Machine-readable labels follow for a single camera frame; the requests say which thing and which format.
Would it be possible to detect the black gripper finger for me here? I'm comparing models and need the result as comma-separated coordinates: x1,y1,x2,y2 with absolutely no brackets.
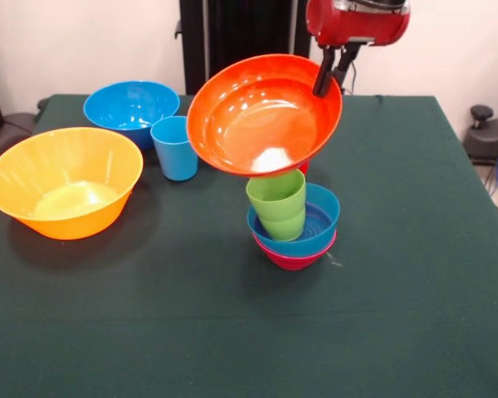
313,45,341,97
331,36,377,84

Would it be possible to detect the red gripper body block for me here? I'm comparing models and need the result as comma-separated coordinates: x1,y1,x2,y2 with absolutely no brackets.
305,0,411,47

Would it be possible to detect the orange bowl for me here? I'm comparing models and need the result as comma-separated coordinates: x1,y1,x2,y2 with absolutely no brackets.
185,53,344,178

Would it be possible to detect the small blue bowl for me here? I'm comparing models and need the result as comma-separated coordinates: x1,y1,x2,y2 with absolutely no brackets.
247,182,341,258

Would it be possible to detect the green cup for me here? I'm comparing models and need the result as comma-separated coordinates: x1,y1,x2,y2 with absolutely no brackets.
245,168,307,242

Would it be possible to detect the pink bowl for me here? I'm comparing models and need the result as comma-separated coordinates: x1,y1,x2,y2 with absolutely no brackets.
251,230,338,271

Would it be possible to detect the blue cup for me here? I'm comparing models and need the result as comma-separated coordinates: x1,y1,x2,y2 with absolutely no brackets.
149,115,200,182

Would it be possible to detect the large blue bowl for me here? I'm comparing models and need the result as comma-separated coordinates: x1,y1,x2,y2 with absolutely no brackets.
82,80,182,151

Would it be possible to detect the dark green tablecloth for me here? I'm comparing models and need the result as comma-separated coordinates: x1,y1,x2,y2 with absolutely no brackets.
0,94,498,398

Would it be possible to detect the large yellow bowl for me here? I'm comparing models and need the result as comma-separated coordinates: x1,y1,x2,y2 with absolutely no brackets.
0,126,144,241

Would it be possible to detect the black hanging cable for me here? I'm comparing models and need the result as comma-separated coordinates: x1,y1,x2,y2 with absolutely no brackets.
342,61,359,95

